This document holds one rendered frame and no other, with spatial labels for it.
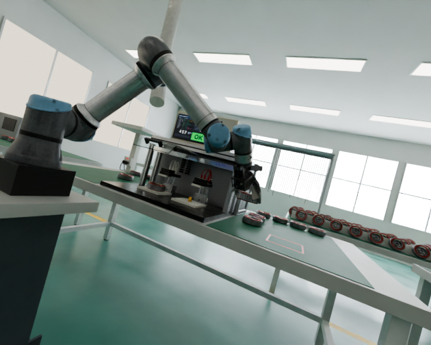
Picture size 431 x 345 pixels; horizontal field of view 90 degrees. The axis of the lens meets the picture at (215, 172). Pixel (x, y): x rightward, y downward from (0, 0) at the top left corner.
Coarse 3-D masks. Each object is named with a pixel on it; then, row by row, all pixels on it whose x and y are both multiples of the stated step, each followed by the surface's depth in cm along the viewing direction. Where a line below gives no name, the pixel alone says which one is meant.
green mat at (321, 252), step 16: (208, 224) 93; (224, 224) 102; (240, 224) 113; (272, 224) 143; (288, 224) 164; (256, 240) 88; (272, 240) 96; (288, 240) 105; (304, 240) 116; (320, 240) 130; (288, 256) 78; (304, 256) 84; (320, 256) 91; (336, 256) 99; (336, 272) 74; (352, 272) 80
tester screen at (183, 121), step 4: (180, 116) 145; (184, 116) 144; (188, 116) 142; (180, 120) 144; (184, 120) 143; (188, 120) 142; (192, 120) 141; (180, 124) 144; (184, 124) 143; (188, 124) 142; (192, 124) 141; (176, 128) 145; (180, 128) 144; (184, 128) 143; (188, 128) 142; (192, 128) 140; (176, 132) 145; (188, 132) 141; (196, 132) 139; (200, 132) 138; (176, 136) 144; (192, 140) 139
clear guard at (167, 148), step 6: (138, 144) 119; (144, 144) 119; (150, 144) 118; (156, 144) 118; (168, 144) 117; (174, 144) 117; (156, 150) 114; (162, 150) 113; (168, 150) 113; (180, 150) 143; (186, 150) 128
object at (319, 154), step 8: (264, 144) 469; (272, 144) 454; (280, 144) 435; (272, 152) 463; (296, 152) 444; (304, 152) 439; (312, 152) 423; (320, 152) 407; (256, 160) 474; (320, 160) 428; (264, 168) 465; (320, 168) 427; (328, 168) 421; (264, 176) 464; (320, 176) 425; (328, 176) 419; (320, 184) 424; (320, 200) 419; (320, 208) 418
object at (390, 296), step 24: (96, 192) 112; (120, 192) 110; (168, 216) 95; (216, 240) 86; (240, 240) 83; (336, 240) 149; (288, 264) 76; (360, 264) 97; (336, 288) 70; (360, 288) 68; (384, 288) 72; (408, 312) 63
